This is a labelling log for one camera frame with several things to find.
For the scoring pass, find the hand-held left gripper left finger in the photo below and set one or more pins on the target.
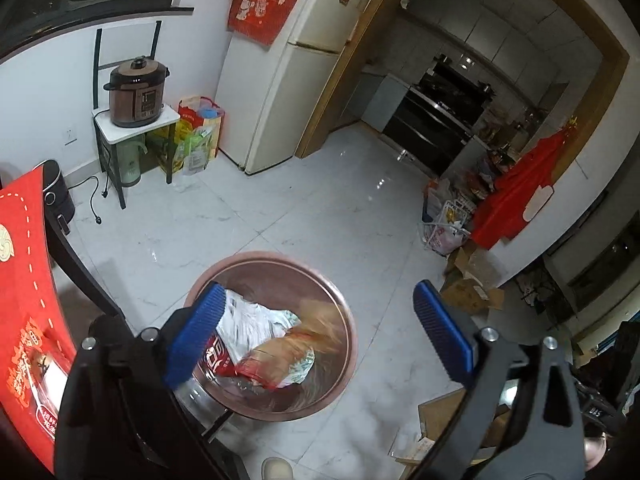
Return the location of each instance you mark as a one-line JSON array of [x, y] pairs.
[[192, 340]]

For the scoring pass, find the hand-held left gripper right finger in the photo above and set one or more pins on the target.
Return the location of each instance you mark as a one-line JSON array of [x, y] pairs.
[[445, 335]]

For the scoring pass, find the red white snack packet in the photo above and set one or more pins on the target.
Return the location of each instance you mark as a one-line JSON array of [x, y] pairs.
[[220, 355]]

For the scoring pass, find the red gold snack wrapper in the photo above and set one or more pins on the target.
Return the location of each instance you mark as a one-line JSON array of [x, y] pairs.
[[280, 355]]

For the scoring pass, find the copper rimmed metal bin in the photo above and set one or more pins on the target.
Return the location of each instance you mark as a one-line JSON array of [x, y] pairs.
[[325, 385]]

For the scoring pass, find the open cardboard boxes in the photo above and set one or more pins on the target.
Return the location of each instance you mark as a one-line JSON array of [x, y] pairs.
[[470, 280]]

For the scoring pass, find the flattened cardboard box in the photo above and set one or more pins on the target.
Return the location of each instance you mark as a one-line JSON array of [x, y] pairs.
[[445, 420]]

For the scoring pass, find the white plastic bags pile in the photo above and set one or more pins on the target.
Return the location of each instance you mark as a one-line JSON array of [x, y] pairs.
[[445, 225]]

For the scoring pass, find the black table leg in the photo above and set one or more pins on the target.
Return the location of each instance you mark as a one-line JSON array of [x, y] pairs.
[[80, 265]]

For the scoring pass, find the beige slipper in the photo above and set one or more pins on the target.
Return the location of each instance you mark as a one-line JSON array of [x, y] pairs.
[[277, 469]]

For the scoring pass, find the red hanging cloth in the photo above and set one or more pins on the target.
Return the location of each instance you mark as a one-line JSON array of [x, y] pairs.
[[515, 195]]

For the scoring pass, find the red printed tablecloth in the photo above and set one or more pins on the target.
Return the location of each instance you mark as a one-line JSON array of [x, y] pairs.
[[25, 310]]

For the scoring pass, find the green kettle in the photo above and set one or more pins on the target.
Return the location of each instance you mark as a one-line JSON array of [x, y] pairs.
[[131, 162]]

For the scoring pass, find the yellow green box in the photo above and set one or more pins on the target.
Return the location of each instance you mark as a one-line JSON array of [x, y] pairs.
[[167, 152]]

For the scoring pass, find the black air fryer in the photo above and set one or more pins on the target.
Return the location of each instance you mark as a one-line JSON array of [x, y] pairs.
[[57, 195]]

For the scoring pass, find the red yellow shopping bag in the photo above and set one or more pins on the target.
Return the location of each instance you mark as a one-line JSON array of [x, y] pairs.
[[202, 132]]

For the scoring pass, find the black kitchen oven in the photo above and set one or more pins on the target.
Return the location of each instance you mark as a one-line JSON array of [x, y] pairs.
[[435, 110]]

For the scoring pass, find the brown pressure cooker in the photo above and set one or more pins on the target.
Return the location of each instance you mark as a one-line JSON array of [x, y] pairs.
[[135, 92]]

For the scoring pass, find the cream refrigerator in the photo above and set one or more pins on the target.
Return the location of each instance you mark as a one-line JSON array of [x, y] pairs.
[[285, 85]]

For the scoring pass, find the black windowsill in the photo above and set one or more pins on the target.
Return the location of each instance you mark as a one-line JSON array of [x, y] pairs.
[[100, 19]]

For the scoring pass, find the red printed cloth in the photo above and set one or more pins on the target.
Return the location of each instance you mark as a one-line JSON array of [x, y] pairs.
[[260, 5]]

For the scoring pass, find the black frame side table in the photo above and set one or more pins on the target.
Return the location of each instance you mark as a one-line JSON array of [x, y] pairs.
[[135, 132]]

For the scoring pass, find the white wall socket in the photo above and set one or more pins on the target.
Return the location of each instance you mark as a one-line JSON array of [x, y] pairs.
[[70, 136]]

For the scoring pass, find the wooden door frame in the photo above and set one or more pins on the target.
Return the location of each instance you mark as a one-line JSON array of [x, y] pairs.
[[325, 125]]

